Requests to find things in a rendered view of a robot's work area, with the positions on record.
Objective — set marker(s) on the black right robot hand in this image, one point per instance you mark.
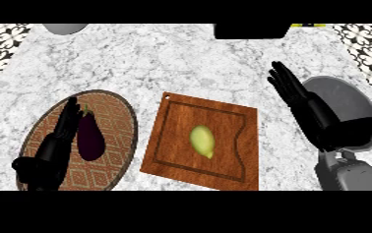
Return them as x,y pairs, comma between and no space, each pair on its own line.
314,112

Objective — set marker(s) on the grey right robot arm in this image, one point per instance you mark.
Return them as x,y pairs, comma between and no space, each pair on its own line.
341,173

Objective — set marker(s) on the dark purple eggplant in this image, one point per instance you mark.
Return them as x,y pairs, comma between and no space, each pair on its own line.
90,138

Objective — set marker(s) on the round woven brown placemat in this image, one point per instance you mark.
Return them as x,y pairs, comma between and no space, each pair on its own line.
103,125

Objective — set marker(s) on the yellow-green lemon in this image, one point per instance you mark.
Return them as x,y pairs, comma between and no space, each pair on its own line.
202,141

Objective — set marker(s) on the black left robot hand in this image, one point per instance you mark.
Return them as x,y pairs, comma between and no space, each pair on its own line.
53,145

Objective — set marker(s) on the black appliance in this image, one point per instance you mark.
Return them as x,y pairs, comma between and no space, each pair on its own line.
249,30

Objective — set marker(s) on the grey pan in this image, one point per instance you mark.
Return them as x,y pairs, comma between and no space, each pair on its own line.
345,97

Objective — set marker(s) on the brown wooden cutting board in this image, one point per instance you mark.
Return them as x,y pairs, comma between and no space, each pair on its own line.
203,142

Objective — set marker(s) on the yellow object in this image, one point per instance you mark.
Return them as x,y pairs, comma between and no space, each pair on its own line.
308,25

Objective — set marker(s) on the grey rounded object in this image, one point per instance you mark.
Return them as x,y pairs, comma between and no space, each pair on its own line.
63,28

